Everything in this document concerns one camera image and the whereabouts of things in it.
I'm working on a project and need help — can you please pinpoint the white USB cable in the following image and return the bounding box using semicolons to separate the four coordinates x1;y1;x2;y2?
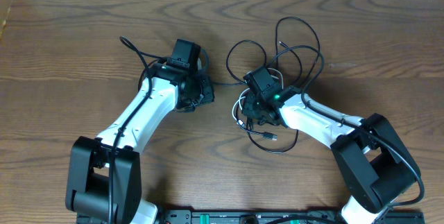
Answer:
231;67;284;128

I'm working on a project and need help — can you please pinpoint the black USB cable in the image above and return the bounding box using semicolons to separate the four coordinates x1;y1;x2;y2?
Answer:
137;16;322;154

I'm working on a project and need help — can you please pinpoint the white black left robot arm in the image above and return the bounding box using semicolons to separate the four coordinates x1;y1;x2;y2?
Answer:
65;39;214;224

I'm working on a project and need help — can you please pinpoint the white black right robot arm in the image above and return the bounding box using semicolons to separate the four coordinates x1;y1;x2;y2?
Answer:
242;67;420;223

